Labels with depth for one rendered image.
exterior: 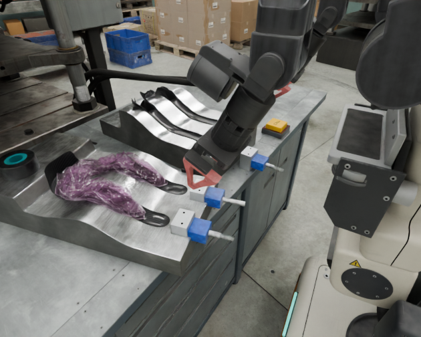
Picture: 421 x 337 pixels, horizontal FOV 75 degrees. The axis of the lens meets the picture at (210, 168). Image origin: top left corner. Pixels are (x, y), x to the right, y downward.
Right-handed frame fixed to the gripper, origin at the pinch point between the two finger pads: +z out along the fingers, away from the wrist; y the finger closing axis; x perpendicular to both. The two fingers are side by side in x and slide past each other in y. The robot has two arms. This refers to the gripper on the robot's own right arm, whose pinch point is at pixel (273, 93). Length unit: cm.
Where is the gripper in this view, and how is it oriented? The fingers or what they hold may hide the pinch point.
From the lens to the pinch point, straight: 88.0
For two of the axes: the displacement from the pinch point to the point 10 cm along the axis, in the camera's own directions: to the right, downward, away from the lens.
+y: -4.7, 5.4, -7.0
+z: -4.0, 5.8, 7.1
